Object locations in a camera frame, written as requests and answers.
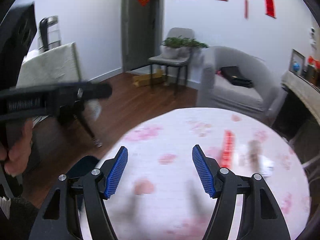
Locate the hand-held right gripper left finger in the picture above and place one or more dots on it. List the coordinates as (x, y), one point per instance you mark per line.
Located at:
(116, 175)

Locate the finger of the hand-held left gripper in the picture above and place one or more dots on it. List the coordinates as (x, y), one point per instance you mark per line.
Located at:
(95, 91)
(70, 110)

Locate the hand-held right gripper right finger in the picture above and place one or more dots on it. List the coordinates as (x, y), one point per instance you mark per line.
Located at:
(203, 172)

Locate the red card package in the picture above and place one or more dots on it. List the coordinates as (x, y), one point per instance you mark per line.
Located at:
(228, 150)

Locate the person's left forearm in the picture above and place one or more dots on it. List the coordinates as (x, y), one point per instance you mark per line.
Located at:
(20, 220)

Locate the person's left hand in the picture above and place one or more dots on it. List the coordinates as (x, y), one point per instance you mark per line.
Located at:
(21, 150)

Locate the dark side table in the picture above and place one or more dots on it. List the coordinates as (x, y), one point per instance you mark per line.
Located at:
(86, 127)

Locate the dark blue chair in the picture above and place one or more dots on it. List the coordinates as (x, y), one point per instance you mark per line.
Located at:
(82, 165)

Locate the side table with cloth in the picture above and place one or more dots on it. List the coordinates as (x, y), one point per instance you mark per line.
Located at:
(50, 65)

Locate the glass electric kettle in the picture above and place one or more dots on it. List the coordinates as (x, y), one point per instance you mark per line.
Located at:
(50, 33)

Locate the flat cardboard box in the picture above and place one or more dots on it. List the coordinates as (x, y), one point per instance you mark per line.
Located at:
(147, 78)

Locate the round table with pink tablecloth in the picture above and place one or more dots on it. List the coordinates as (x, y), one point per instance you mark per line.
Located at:
(162, 135)

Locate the grey door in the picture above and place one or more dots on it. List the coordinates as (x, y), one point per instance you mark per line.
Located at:
(140, 30)

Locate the grey dining chair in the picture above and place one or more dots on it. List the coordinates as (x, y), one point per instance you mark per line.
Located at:
(170, 61)

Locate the grey armchair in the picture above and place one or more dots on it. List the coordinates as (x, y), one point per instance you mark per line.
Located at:
(237, 97)

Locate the pink cloth item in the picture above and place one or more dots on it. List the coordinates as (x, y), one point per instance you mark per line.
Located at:
(218, 73)

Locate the black bag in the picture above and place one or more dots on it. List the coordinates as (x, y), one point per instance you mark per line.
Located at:
(236, 76)

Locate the sideboard with beige cloth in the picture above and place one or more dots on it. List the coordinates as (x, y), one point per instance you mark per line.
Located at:
(300, 92)

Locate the small blue globe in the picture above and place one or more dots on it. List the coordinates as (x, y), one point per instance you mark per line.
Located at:
(296, 67)

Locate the wooden speaker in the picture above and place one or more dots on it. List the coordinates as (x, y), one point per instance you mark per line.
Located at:
(310, 73)

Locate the small red flags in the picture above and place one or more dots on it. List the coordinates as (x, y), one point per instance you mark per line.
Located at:
(313, 61)

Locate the picture frame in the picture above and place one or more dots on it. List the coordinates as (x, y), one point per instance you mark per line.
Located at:
(298, 57)

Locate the white security camera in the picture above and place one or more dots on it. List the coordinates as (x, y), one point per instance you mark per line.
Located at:
(312, 33)

